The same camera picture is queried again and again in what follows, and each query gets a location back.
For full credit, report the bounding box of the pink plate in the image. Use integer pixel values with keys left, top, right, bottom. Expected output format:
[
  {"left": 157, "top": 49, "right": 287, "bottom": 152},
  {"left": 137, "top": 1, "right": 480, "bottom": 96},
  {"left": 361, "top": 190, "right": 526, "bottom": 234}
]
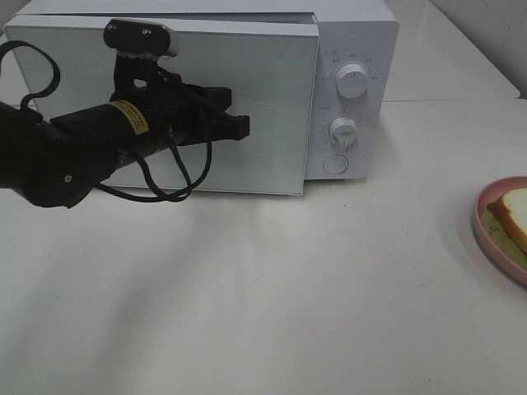
[{"left": 472, "top": 176, "right": 526, "bottom": 288}]

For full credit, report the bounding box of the white microwave door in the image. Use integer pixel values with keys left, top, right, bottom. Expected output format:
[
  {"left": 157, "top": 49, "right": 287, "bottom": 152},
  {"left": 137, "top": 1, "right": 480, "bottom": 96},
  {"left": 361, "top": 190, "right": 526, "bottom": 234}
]
[{"left": 6, "top": 15, "right": 318, "bottom": 195}]

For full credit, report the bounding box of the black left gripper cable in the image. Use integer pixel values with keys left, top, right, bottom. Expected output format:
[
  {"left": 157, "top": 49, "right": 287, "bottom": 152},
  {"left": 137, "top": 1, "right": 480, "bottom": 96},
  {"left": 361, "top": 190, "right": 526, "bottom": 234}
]
[{"left": 0, "top": 39, "right": 215, "bottom": 203}]

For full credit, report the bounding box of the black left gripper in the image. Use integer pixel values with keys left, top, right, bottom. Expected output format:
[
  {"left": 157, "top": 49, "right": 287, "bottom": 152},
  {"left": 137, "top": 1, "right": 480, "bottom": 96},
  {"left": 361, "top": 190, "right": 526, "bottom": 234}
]
[{"left": 103, "top": 19, "right": 250, "bottom": 151}]

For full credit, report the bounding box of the upper white power knob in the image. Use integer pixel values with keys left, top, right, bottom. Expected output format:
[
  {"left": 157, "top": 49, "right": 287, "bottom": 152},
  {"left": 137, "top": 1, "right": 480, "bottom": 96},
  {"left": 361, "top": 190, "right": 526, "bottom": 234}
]
[{"left": 334, "top": 60, "right": 370, "bottom": 99}]

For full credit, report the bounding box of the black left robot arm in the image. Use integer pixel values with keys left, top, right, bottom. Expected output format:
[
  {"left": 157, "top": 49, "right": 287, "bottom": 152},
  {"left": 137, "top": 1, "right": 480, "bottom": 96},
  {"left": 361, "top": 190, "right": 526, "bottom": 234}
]
[{"left": 1, "top": 19, "right": 250, "bottom": 208}]

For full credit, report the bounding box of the round white door button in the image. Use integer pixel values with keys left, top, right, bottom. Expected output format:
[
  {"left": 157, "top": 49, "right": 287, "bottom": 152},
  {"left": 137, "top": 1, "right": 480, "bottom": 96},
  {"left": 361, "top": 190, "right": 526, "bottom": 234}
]
[{"left": 324, "top": 155, "right": 348, "bottom": 174}]

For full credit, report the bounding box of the white microwave oven body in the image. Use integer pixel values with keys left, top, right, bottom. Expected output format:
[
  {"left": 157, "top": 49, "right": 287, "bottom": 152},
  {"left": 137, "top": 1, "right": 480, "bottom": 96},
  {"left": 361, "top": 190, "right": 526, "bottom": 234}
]
[{"left": 6, "top": 1, "right": 399, "bottom": 182}]

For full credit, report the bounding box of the white bread sandwich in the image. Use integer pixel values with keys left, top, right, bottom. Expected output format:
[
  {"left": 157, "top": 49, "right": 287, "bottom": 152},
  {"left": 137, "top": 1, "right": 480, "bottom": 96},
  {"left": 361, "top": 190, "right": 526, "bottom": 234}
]
[{"left": 480, "top": 188, "right": 526, "bottom": 268}]

